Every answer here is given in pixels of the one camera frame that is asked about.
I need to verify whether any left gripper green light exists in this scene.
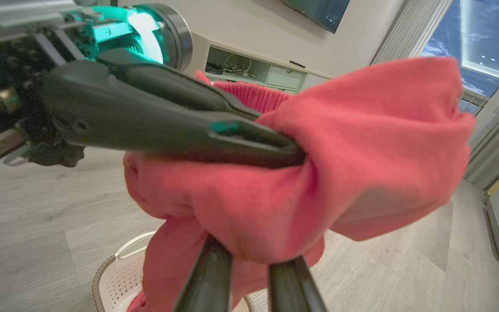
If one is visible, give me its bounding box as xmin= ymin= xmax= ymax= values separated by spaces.
xmin=0 ymin=0 xmax=306 ymax=169

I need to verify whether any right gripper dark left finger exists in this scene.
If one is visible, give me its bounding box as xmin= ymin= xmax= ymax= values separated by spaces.
xmin=174 ymin=234 xmax=235 ymax=312

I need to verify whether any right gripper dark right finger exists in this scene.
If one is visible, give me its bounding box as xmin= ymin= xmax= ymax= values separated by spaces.
xmin=268 ymin=256 xmax=328 ymax=312

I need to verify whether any red knit garment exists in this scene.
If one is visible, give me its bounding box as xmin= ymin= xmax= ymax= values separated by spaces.
xmin=123 ymin=56 xmax=476 ymax=312

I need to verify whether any cream perforated laundry basket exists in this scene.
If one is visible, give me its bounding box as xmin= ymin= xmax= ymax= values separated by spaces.
xmin=92 ymin=231 xmax=254 ymax=312

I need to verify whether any pale green tv cabinet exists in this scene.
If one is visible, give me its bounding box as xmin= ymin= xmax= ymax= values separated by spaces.
xmin=185 ymin=32 xmax=332 ymax=94

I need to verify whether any window with railing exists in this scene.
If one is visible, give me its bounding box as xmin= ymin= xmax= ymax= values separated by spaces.
xmin=421 ymin=0 xmax=499 ymax=115

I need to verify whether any bundle of cables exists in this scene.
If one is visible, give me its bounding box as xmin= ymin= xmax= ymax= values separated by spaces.
xmin=206 ymin=54 xmax=256 ymax=78

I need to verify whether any wall mounted television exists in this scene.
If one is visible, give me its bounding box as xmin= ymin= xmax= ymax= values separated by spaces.
xmin=282 ymin=0 xmax=350 ymax=34

